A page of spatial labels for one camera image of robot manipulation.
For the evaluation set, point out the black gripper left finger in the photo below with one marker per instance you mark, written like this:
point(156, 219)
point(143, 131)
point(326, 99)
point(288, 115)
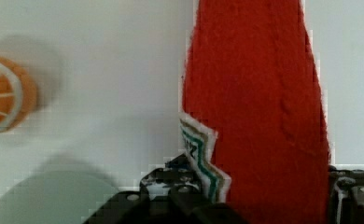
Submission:
point(169, 195)

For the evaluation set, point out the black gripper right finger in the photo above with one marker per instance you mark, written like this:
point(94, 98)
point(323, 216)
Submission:
point(346, 196)

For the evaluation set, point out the red ketchup bottle plush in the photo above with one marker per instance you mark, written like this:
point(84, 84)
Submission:
point(252, 120)

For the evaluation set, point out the orange slice toy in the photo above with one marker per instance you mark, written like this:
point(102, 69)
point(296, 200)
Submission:
point(18, 94)

